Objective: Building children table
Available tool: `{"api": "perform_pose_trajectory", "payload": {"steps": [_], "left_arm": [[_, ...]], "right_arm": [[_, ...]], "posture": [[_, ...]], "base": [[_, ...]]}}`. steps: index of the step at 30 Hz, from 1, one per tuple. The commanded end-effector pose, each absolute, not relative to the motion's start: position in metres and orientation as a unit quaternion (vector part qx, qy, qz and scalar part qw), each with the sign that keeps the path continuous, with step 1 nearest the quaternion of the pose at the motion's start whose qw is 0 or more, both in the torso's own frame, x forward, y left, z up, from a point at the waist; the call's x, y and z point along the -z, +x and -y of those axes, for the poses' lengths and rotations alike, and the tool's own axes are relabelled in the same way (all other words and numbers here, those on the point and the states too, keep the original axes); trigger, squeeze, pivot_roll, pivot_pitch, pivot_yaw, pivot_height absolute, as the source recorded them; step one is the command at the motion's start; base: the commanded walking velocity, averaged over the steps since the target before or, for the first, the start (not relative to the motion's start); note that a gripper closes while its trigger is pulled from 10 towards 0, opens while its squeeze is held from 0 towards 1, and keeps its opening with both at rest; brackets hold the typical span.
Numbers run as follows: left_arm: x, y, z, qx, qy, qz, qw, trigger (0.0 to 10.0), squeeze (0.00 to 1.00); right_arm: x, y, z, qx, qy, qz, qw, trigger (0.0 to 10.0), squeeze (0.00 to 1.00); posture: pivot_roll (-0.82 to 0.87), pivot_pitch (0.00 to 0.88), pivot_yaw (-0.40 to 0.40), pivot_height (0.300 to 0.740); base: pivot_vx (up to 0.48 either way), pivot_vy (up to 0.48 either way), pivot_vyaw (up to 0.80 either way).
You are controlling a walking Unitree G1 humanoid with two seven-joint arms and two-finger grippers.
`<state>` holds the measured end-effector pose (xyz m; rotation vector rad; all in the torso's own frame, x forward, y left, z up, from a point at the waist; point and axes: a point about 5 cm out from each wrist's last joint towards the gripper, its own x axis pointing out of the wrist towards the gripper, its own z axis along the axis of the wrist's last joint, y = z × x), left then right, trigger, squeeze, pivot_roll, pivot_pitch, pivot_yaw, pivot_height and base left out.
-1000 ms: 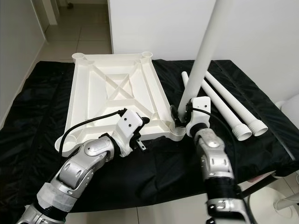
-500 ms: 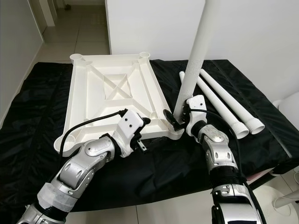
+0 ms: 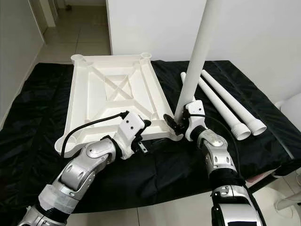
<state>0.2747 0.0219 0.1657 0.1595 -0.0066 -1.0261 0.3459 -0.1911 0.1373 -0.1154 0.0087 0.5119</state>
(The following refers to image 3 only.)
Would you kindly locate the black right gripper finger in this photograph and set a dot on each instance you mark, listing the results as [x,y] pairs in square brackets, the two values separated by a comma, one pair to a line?
[170,124]

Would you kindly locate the white plastic children table top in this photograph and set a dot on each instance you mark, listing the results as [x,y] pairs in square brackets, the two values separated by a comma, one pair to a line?
[103,108]

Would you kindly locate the black fabric table cover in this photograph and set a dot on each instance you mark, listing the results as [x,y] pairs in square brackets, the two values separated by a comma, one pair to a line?
[37,141]

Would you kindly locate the white domed appliance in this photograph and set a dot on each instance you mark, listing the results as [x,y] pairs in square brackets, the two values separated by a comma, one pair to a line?
[292,103]

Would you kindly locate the white standing fan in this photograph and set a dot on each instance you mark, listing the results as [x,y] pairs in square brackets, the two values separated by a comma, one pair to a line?
[290,200]

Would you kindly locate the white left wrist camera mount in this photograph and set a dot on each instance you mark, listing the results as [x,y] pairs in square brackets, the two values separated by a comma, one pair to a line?
[131,125]

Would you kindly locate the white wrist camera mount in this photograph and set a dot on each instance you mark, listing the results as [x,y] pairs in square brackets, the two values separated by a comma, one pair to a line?
[131,125]
[195,109]

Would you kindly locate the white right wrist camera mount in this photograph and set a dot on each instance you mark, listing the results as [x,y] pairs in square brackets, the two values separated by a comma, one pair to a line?
[195,109]

